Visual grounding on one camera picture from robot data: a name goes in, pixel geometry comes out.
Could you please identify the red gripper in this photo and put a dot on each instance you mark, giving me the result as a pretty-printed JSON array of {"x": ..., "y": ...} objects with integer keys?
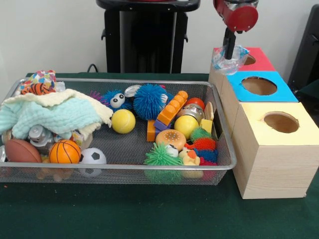
[{"x": 241, "y": 17}]

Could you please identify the clear plastic bottle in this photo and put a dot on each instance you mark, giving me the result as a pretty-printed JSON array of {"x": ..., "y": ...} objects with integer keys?
[{"x": 224, "y": 65}]

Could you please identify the yellow ball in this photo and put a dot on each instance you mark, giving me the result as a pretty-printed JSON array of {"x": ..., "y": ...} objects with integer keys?
[
  {"x": 123, "y": 121},
  {"x": 185, "y": 125}
]

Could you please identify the cream knitted cloth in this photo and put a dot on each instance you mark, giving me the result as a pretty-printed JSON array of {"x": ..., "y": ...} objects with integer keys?
[{"x": 59, "y": 95}]

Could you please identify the light blue knitted cloth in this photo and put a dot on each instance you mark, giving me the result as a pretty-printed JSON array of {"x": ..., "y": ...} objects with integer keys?
[{"x": 54, "y": 117}]

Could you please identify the wooden box with three holes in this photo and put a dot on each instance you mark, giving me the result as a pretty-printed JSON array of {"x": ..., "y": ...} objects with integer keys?
[{"x": 274, "y": 169}]

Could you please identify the shallow mesh bin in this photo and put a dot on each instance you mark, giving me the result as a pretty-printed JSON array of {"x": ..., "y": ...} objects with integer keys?
[{"x": 124, "y": 174}]

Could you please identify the orange and purple toy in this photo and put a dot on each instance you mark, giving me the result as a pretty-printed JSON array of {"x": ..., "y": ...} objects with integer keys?
[{"x": 172, "y": 107}]

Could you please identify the dark green side tablecloth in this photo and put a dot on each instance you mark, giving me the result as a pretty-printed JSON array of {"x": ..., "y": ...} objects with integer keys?
[{"x": 310, "y": 93}]

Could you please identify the blue spiky ball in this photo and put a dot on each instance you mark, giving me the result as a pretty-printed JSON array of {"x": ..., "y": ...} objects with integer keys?
[
  {"x": 149, "y": 100},
  {"x": 115, "y": 99}
]

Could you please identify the toy hamburger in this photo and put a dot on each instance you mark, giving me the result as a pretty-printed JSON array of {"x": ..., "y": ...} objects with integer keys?
[{"x": 170, "y": 138}]

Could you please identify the green spiky ball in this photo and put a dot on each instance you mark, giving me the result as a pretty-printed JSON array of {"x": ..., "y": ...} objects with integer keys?
[{"x": 162, "y": 156}]

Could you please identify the small soccer ball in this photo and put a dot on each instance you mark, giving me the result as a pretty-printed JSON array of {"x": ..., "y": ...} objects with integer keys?
[{"x": 92, "y": 156}]

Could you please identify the small orange basketball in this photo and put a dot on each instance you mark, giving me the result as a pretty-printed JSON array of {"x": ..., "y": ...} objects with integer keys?
[{"x": 64, "y": 151}]

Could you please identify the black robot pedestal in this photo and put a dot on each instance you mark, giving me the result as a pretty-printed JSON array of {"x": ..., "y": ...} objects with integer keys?
[{"x": 149, "y": 49}]

